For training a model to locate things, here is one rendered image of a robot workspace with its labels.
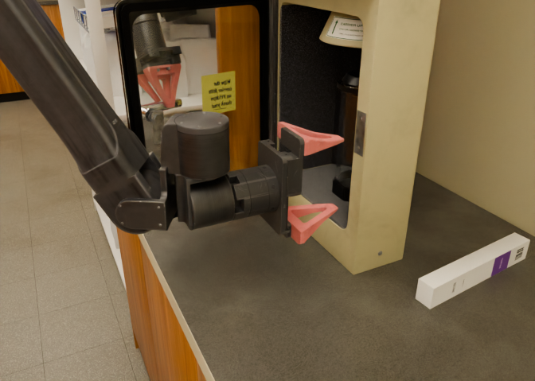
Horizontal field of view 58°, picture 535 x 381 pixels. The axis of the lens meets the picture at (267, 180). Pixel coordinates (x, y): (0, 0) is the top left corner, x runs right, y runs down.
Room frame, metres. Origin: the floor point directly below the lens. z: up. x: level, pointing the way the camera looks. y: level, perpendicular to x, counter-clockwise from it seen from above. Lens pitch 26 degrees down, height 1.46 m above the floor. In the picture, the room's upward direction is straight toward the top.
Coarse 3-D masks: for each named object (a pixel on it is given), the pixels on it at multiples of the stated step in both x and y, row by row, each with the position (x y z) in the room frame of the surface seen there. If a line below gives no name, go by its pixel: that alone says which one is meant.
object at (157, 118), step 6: (150, 114) 0.79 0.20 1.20; (156, 114) 0.78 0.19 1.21; (162, 114) 0.79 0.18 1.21; (150, 120) 0.79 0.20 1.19; (156, 120) 0.78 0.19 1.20; (162, 120) 0.79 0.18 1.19; (156, 126) 0.78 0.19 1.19; (162, 126) 0.79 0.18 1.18; (156, 132) 0.78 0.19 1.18; (156, 138) 0.78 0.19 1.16; (156, 144) 0.78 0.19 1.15
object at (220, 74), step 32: (160, 32) 0.81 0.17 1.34; (192, 32) 0.85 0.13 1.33; (224, 32) 0.90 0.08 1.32; (256, 32) 0.95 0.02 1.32; (160, 64) 0.81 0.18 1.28; (192, 64) 0.85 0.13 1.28; (224, 64) 0.90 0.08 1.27; (256, 64) 0.95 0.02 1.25; (160, 96) 0.81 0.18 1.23; (192, 96) 0.85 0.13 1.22; (224, 96) 0.89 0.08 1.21; (256, 96) 0.94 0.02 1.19; (128, 128) 0.77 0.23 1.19; (256, 128) 0.94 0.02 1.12; (160, 160) 0.80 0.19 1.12; (256, 160) 0.94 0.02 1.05
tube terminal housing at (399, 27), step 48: (288, 0) 0.93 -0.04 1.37; (336, 0) 0.79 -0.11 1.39; (384, 0) 0.70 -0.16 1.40; (432, 0) 0.74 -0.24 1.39; (384, 48) 0.70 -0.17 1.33; (432, 48) 0.74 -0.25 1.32; (384, 96) 0.71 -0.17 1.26; (384, 144) 0.71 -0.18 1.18; (384, 192) 0.72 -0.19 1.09; (336, 240) 0.75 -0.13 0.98; (384, 240) 0.72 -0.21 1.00
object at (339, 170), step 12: (348, 84) 0.84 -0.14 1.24; (348, 96) 0.84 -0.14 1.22; (348, 108) 0.84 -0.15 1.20; (348, 120) 0.84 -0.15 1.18; (348, 132) 0.84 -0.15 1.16; (348, 144) 0.84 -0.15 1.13; (348, 156) 0.83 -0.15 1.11; (336, 168) 0.87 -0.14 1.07; (348, 168) 0.83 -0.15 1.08; (336, 180) 0.86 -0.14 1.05; (348, 180) 0.83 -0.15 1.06
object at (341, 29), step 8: (336, 16) 0.84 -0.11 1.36; (344, 16) 0.82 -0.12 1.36; (352, 16) 0.81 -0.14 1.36; (328, 24) 0.85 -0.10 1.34; (336, 24) 0.83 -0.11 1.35; (344, 24) 0.81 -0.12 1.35; (352, 24) 0.80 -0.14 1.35; (360, 24) 0.80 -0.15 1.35; (328, 32) 0.84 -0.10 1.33; (336, 32) 0.82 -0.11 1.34; (344, 32) 0.81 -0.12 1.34; (352, 32) 0.80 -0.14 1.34; (360, 32) 0.79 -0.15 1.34; (328, 40) 0.83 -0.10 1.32; (336, 40) 0.81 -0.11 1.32; (344, 40) 0.80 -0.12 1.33; (352, 40) 0.79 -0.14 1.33; (360, 40) 0.79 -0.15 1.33; (360, 48) 0.78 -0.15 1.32
